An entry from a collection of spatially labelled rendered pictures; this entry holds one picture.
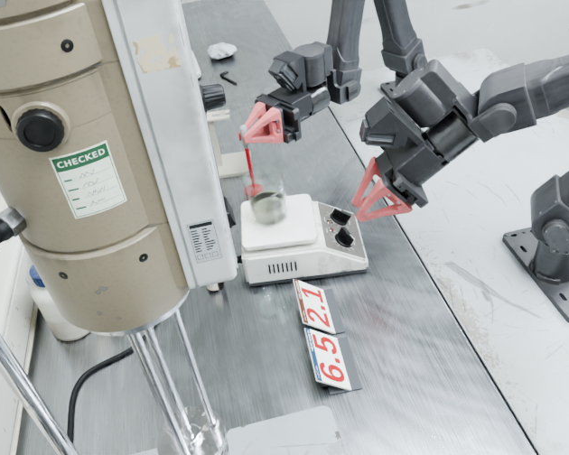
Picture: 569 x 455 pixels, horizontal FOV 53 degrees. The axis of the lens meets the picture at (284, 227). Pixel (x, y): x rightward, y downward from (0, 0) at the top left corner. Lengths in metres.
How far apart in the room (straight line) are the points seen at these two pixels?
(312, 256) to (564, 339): 0.38
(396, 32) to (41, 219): 1.02
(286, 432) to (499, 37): 2.21
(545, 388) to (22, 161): 0.70
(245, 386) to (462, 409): 0.29
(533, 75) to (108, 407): 0.71
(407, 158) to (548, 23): 2.08
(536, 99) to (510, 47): 2.00
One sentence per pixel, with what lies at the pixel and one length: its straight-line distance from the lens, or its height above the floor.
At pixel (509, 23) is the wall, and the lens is 2.72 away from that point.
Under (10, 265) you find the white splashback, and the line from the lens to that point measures 0.99.
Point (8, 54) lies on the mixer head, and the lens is 0.29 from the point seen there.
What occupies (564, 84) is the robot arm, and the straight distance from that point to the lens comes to 0.78.
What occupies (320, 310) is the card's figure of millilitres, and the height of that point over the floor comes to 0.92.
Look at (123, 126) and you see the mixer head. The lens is 0.32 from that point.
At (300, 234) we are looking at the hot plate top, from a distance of 0.90.
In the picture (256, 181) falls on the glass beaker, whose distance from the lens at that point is 0.93.
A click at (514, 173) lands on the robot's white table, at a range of 1.19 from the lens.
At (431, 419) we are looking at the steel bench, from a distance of 0.79.
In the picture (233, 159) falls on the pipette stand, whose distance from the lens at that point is 1.24.
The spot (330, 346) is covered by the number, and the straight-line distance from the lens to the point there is 0.83.
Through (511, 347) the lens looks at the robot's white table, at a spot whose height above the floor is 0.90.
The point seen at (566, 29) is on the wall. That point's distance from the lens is 2.90.
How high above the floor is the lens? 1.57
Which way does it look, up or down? 40 degrees down
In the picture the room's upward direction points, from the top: 8 degrees counter-clockwise
